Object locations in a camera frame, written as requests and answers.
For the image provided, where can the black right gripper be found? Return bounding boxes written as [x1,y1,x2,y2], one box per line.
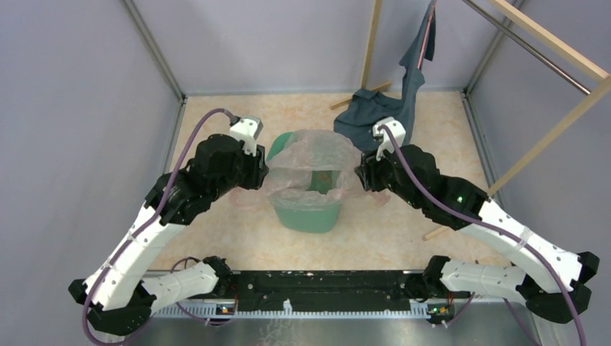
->
[355,139,422,209]

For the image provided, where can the pink translucent trash bag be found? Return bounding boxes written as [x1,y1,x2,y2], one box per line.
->
[228,128,393,213]

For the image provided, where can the green plastic trash bin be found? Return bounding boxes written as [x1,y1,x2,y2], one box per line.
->
[265,132,342,234]

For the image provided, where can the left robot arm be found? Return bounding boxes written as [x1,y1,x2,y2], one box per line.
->
[68,134,269,336]

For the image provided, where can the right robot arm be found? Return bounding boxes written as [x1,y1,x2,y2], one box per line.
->
[355,145,599,324]

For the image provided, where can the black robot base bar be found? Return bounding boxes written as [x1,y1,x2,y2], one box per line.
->
[186,270,473,314]

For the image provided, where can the dark blue-grey cloth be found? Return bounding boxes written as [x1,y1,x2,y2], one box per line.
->
[334,1,436,151]

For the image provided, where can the metal rod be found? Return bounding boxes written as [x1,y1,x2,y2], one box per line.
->
[465,1,591,95]

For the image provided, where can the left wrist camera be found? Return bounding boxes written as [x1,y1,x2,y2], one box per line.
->
[228,117,264,156]

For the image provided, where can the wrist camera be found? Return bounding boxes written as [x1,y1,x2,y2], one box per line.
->
[372,117,406,161]
[228,117,264,156]

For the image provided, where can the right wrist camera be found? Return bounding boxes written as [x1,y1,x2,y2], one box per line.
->
[372,117,406,161]

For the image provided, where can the white cable duct strip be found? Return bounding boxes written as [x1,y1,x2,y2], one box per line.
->
[155,301,431,320]

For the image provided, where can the wooden drying rack frame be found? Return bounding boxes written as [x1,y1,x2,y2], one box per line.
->
[329,0,611,242]

